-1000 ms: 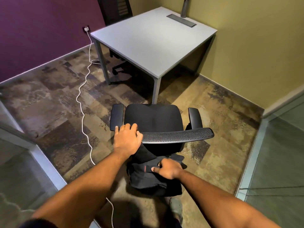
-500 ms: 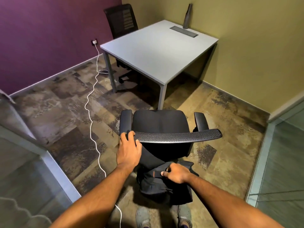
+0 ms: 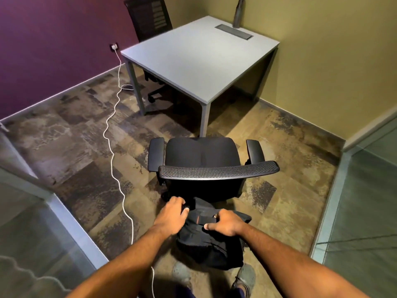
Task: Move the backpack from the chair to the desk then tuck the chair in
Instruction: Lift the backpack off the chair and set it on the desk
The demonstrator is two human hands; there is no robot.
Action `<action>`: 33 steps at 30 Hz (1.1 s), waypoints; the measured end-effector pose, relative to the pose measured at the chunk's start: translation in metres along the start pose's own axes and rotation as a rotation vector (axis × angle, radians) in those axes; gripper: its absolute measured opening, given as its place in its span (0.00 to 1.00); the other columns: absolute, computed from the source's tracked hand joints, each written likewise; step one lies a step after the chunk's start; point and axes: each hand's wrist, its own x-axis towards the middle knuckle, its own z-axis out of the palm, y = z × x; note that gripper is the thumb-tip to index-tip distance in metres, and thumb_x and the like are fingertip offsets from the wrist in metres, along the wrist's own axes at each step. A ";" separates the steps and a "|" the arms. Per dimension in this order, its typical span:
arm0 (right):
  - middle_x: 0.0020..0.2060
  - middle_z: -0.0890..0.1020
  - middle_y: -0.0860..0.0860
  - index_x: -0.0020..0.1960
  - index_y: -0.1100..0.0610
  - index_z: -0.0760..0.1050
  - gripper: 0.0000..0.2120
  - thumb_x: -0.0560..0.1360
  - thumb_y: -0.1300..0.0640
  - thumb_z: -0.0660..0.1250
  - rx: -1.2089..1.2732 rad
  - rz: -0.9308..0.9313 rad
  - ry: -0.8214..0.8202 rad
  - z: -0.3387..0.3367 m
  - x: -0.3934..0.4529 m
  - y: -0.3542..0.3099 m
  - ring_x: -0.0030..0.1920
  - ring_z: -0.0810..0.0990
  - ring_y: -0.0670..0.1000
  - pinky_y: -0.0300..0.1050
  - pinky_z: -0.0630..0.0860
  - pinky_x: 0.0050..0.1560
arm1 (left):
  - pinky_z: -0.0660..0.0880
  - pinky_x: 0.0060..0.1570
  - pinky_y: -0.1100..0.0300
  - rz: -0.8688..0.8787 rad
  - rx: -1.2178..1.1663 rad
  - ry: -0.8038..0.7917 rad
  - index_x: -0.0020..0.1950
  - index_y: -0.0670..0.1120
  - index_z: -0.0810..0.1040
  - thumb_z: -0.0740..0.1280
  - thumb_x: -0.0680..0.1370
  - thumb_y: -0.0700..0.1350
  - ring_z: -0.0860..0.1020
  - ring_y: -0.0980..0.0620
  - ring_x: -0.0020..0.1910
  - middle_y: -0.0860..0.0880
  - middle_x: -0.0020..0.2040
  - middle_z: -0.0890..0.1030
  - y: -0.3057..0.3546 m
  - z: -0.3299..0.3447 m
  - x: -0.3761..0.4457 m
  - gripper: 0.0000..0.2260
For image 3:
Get white charging cable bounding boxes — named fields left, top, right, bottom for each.
left=103, top=48, right=155, bottom=298

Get person's left forearm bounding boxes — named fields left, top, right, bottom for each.
left=67, top=225, right=177, bottom=298

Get person's shoe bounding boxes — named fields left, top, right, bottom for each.
left=231, top=264, right=257, bottom=298
left=172, top=261, right=192, bottom=287

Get grey desk lamp pole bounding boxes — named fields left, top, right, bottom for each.
left=233, top=0, right=245, bottom=29

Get black high-back office chair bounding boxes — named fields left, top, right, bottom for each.
left=124, top=0, right=175, bottom=103

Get black backpack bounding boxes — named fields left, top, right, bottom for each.
left=176, top=197, right=252, bottom=271

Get grey office desk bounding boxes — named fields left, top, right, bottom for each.
left=120, top=15, right=280, bottom=138

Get black mesh office chair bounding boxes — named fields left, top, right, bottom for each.
left=148, top=137, right=280, bottom=203

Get person's right forearm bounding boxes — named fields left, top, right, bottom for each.
left=238, top=226, right=368, bottom=298

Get person's left shoe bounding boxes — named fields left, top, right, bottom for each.
left=172, top=261, right=192, bottom=287

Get grey desk cable tray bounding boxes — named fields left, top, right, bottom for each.
left=215, top=24, right=254, bottom=41

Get person's left hand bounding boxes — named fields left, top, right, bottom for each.
left=153, top=196, right=190, bottom=236

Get person's right hand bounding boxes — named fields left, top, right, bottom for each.
left=203, top=209, right=249, bottom=237

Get glass partition panel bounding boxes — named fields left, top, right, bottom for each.
left=310, top=116, right=397, bottom=298
left=0, top=121, right=109, bottom=298

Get person's right shoe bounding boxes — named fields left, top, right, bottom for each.
left=231, top=264, right=257, bottom=298

